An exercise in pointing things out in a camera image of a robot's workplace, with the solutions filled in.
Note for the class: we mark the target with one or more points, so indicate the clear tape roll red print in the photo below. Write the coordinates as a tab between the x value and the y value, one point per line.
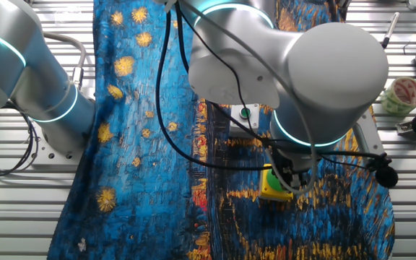
386	101

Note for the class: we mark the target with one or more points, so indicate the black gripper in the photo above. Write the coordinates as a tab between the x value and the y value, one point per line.
289	162

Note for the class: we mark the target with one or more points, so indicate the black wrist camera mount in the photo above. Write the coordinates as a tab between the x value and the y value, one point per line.
386	177

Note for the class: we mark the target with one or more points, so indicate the silver black pen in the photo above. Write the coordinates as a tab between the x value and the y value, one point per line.
391	28

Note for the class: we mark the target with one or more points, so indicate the grey box small green button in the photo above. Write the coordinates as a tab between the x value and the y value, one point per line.
237	121

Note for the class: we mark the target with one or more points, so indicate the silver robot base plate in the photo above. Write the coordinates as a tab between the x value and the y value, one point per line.
54	159

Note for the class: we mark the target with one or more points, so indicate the small silver metal bracket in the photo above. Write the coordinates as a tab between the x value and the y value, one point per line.
296	179

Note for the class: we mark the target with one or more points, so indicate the yellow box green mushroom button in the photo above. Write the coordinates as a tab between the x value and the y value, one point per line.
265	191

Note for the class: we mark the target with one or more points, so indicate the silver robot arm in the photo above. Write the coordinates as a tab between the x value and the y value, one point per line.
338	72

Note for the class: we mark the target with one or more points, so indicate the silver wrist mounting bracket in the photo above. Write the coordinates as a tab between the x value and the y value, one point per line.
372	133

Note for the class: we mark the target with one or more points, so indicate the starry night painted cloth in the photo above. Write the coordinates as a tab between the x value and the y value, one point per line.
139	144

